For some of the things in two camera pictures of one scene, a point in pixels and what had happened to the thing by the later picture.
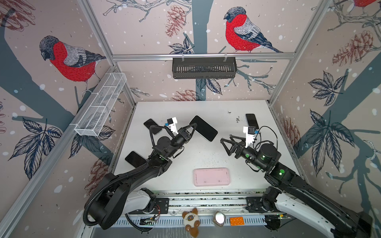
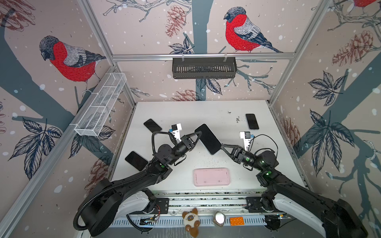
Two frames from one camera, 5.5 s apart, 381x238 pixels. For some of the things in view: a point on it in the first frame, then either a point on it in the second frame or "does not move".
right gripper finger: x=243 y=142 to x=233 y=146
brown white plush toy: x=191 y=221 does not move
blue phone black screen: x=204 y=128 to x=208 y=139
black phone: x=136 y=159 does not move
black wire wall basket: x=205 y=67 does not move
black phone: x=251 y=120 does not move
